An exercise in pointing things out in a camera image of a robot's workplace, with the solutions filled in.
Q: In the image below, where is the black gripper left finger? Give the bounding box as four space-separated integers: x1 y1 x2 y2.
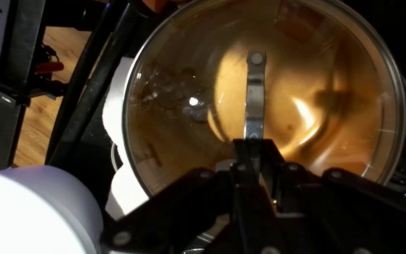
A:
101 138 263 254

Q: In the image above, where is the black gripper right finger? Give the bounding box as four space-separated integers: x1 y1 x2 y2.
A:
254 138 406 254

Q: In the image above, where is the glass pot lid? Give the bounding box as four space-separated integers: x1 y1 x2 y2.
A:
122 0 406 197

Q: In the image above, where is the white dish cloth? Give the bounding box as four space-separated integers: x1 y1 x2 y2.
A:
101 55 150 221

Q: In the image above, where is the large white bowl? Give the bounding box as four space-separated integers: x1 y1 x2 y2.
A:
0 163 106 254

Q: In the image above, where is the black electric stove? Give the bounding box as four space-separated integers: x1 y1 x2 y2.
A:
44 0 406 254

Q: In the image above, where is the black pot with orange handles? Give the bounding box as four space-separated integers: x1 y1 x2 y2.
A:
122 0 406 197

